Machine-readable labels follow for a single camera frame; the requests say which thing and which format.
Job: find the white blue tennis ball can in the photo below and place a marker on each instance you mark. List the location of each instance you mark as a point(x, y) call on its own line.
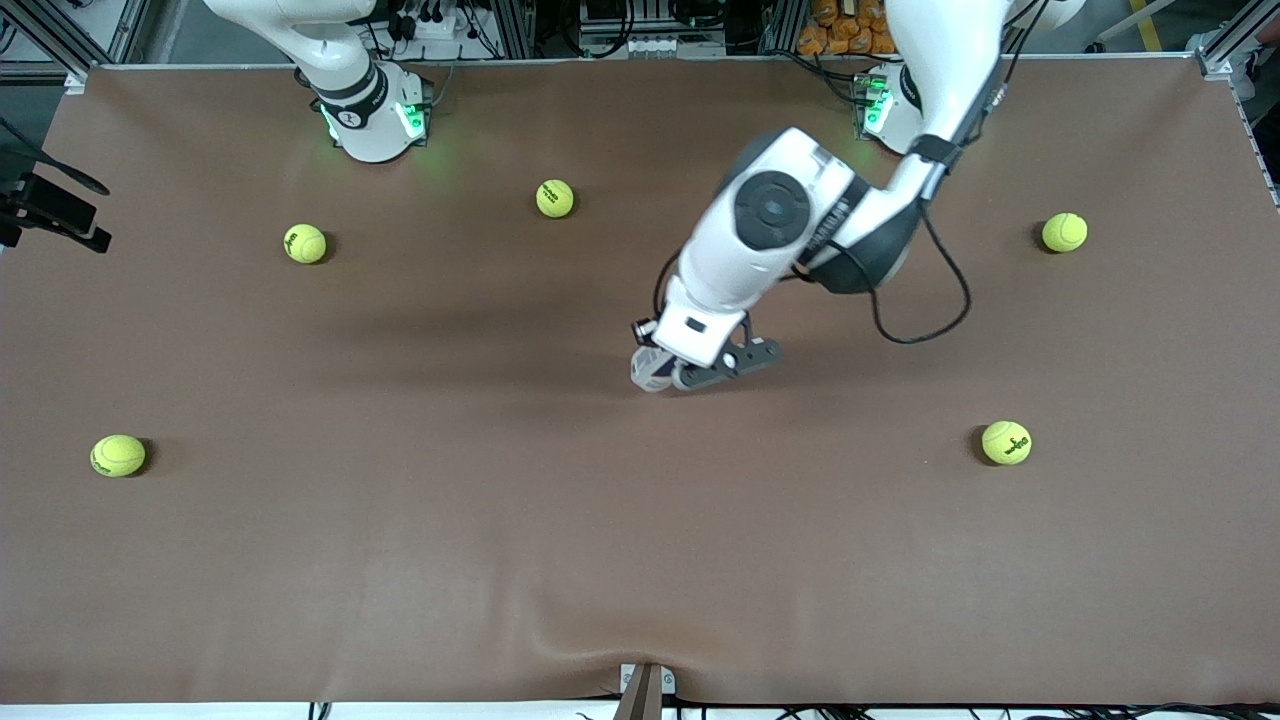
point(650, 372)

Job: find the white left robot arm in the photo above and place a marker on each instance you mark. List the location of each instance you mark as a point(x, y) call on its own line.
point(770, 205)

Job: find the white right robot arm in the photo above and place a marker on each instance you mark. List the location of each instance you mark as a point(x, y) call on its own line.
point(370, 120)

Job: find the yellow-green tennis ball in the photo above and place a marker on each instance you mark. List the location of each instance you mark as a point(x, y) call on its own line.
point(555, 198)
point(1006, 442)
point(118, 455)
point(305, 243)
point(1064, 232)

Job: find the grey table corner clamp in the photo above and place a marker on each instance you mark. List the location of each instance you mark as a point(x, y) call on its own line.
point(1215, 62)
point(76, 82)

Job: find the brown table mat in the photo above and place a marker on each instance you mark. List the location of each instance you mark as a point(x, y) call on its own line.
point(640, 560)

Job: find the white terminal block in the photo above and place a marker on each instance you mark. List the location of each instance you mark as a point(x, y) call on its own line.
point(675, 45)

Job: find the pile of orange objects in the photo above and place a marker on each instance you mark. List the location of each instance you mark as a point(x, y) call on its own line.
point(845, 28)

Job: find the white power strip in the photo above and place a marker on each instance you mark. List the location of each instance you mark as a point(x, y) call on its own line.
point(432, 25)

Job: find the aluminium frame profile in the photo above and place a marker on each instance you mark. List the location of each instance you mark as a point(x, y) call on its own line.
point(1235, 35)
point(100, 35)

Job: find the grey post bracket plate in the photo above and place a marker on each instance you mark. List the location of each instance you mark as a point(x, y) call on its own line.
point(668, 682)

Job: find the aluminium camera post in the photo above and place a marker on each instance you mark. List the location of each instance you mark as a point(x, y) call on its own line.
point(640, 700)

